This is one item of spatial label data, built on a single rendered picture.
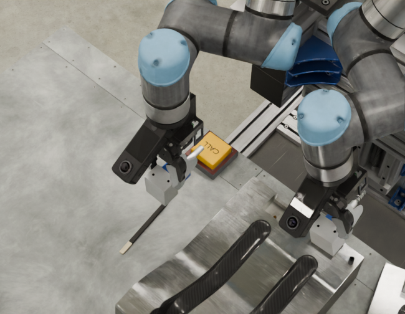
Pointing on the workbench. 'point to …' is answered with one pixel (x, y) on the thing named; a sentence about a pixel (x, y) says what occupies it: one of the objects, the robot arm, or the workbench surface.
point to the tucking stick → (142, 229)
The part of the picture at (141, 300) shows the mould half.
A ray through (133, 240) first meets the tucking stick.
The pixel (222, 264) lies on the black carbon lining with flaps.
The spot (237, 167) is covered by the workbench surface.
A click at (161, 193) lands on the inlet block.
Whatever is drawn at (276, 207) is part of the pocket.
